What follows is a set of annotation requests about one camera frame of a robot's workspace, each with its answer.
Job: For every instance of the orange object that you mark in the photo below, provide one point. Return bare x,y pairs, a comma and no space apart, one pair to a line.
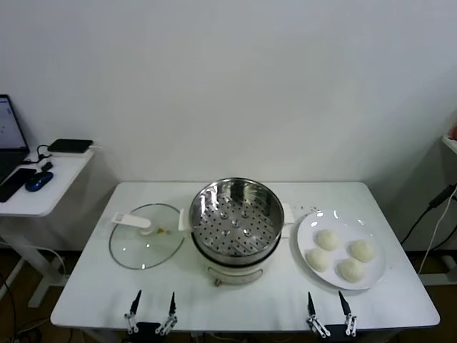
454,133

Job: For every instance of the white steamed baozi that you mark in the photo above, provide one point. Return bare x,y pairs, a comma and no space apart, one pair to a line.
327,239
317,259
362,251
351,269

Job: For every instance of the black laptop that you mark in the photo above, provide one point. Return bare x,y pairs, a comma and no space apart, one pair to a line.
10,125

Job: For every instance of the blue computer mouse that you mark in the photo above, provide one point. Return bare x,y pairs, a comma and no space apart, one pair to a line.
38,180

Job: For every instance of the white side table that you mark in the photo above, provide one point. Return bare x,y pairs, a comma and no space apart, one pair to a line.
60,186

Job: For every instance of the stainless steel steamer basket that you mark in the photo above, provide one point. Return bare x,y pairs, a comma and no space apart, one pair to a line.
235,221

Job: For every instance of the white round plate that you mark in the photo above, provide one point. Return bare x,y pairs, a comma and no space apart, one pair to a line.
310,228

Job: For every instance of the small black adapter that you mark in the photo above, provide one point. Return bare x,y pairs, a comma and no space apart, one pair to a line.
47,165

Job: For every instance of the black power bank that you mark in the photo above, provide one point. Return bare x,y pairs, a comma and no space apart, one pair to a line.
69,145

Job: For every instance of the cream electric cooker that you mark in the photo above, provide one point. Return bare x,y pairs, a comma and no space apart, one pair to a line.
232,273

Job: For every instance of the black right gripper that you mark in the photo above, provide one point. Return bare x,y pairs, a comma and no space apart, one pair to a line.
336,330

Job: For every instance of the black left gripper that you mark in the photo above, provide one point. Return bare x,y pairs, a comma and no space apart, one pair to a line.
148,327

